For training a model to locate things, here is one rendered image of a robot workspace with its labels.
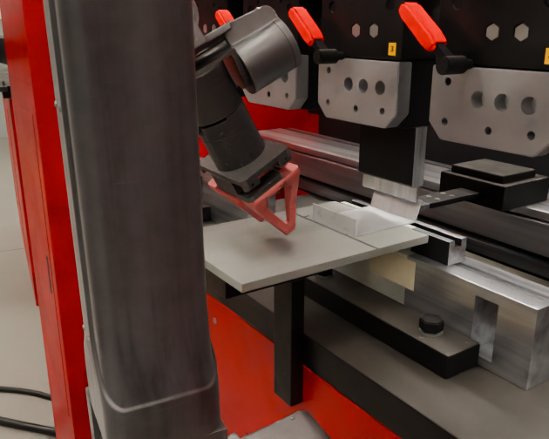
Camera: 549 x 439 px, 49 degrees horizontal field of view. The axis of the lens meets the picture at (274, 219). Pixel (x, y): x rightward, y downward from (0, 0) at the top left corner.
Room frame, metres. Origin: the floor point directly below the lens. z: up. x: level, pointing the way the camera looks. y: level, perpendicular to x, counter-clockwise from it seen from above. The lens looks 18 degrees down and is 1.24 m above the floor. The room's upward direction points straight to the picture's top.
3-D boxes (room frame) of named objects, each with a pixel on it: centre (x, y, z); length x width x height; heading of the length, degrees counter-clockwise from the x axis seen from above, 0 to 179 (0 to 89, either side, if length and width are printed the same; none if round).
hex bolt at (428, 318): (0.63, -0.18, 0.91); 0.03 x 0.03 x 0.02
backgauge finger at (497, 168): (0.87, -0.28, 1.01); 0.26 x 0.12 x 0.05; 124
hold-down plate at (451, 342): (0.71, -0.13, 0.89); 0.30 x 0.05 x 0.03; 34
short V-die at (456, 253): (0.76, -0.16, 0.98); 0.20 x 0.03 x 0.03; 34
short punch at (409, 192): (0.78, -0.15, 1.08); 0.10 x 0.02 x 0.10; 34
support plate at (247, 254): (0.69, -0.03, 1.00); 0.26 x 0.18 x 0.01; 124
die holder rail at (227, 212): (1.23, 0.15, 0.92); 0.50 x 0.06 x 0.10; 34
